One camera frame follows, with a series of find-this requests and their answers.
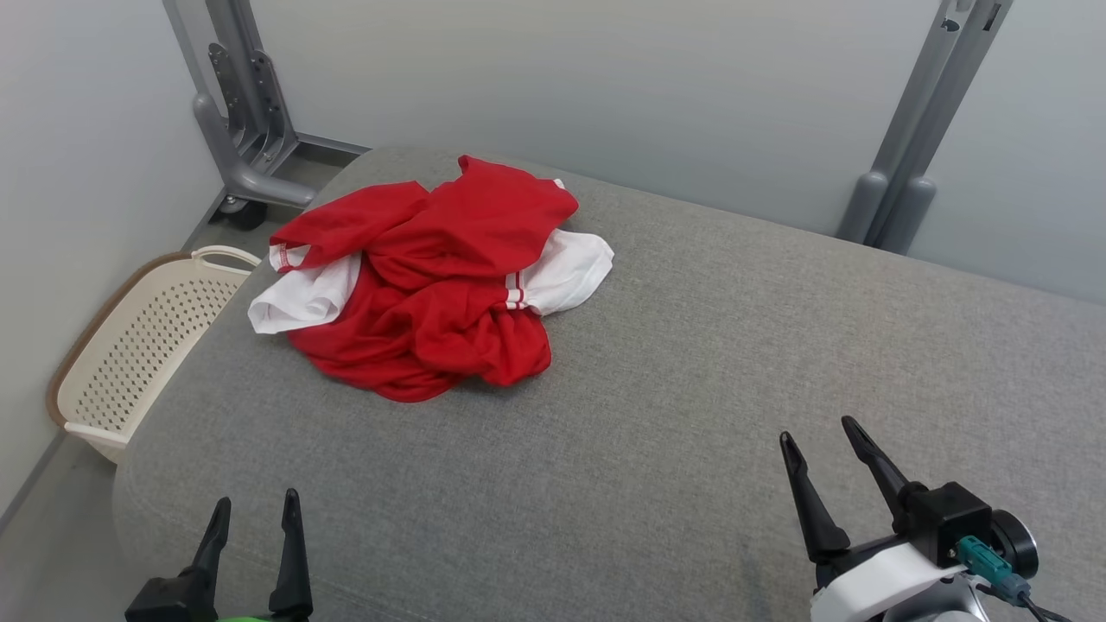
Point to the cream perforated laundry basket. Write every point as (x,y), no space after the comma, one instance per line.
(138,354)

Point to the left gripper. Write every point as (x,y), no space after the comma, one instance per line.
(168,603)

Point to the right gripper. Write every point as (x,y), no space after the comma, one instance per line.
(873,583)

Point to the grey metal double post frame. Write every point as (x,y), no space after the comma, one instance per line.
(916,147)

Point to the black caster wheel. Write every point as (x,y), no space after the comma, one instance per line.
(244,212)

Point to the grey metal frame with plates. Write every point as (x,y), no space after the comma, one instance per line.
(251,130)

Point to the red and white jersey shirt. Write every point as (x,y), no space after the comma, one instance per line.
(406,345)

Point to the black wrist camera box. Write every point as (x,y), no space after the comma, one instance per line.
(950,518)

